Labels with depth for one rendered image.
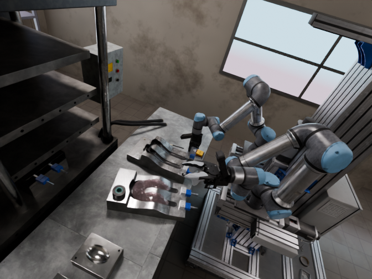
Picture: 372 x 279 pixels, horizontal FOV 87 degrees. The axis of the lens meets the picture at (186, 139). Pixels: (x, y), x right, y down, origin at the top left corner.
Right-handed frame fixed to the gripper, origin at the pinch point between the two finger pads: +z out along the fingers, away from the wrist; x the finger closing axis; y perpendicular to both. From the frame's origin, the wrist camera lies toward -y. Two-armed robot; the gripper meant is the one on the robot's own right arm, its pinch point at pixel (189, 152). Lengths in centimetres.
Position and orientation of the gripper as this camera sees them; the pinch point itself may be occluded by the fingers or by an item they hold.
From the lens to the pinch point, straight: 160.5
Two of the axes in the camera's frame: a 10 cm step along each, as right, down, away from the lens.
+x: 3.2, -4.6, 8.3
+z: -1.6, 8.3, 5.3
